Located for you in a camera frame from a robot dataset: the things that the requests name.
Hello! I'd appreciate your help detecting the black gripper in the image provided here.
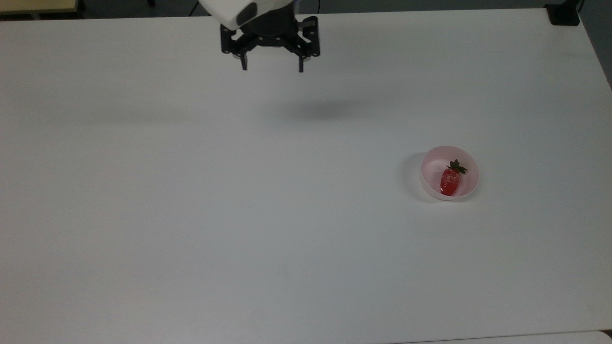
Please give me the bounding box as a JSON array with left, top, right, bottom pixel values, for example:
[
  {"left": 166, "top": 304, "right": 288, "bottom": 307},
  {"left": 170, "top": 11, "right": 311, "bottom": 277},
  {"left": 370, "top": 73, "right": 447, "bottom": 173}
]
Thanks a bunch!
[{"left": 220, "top": 10, "right": 321, "bottom": 73}]

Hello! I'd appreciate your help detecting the red strawberry with green leaves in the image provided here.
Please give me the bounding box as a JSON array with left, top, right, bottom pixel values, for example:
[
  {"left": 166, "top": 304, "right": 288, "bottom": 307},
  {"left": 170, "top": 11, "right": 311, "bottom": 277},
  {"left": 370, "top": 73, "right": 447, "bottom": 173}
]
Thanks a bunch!
[{"left": 439, "top": 159, "right": 469, "bottom": 196}]

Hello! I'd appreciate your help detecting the pink plastic bowl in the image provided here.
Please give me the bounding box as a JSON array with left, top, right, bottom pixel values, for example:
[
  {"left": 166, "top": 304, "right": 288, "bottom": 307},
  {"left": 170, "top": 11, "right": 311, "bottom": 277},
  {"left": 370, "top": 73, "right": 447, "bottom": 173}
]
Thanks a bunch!
[{"left": 420, "top": 145, "right": 480, "bottom": 202}]

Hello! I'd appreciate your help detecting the light wooden table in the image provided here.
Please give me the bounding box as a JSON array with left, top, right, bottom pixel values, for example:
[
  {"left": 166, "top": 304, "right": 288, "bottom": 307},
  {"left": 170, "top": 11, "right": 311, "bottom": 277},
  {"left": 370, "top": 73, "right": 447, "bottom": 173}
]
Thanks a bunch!
[{"left": 0, "top": 0, "right": 80, "bottom": 16}]

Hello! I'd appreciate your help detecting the black table clamp block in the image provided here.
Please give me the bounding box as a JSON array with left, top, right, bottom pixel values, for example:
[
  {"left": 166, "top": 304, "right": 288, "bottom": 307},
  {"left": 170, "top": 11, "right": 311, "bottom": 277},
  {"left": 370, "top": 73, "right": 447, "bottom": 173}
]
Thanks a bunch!
[{"left": 544, "top": 0, "right": 583, "bottom": 27}]

